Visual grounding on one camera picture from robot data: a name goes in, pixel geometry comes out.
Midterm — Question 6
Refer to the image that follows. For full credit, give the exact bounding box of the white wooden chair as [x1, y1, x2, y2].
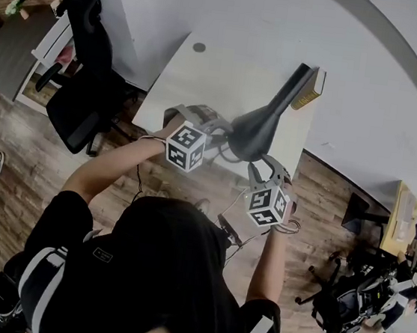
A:
[12, 14, 85, 109]

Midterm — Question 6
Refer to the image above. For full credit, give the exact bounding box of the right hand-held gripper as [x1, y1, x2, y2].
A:
[240, 153, 295, 231]

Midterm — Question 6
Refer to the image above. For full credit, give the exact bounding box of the black swivel chair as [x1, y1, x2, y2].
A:
[291, 248, 364, 333]

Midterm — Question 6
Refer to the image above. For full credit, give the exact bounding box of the person's right hand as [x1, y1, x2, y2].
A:
[279, 173, 301, 222]

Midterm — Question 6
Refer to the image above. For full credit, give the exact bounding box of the dark wooden table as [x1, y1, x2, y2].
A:
[0, 4, 62, 106]

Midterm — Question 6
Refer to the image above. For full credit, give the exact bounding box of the yellow book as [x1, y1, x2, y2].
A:
[290, 64, 328, 114]

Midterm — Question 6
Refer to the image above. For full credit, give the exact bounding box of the person's right forearm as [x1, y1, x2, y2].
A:
[246, 220, 293, 308]

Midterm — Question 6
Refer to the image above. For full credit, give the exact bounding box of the black high-back office chair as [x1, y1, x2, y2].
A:
[28, 0, 151, 162]

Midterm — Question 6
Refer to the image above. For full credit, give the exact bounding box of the person's left hand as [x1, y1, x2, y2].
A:
[188, 103, 222, 125]

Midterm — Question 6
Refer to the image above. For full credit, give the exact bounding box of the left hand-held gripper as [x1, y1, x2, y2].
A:
[157, 103, 237, 179]

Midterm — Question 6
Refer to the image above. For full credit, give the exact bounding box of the white floor cable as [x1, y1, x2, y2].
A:
[221, 186, 252, 220]

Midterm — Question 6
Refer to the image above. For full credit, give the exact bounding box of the person's left forearm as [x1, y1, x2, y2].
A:
[61, 126, 170, 210]

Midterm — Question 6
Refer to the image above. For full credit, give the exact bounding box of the flower vase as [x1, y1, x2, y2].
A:
[4, 0, 32, 21]

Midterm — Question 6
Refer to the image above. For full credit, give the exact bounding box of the person's black clothed torso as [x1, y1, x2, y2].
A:
[0, 178, 296, 333]

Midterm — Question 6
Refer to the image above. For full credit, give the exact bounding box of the white desk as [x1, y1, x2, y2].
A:
[126, 24, 332, 187]

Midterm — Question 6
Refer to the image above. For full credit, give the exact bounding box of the black chest device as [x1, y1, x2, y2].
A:
[213, 212, 247, 248]

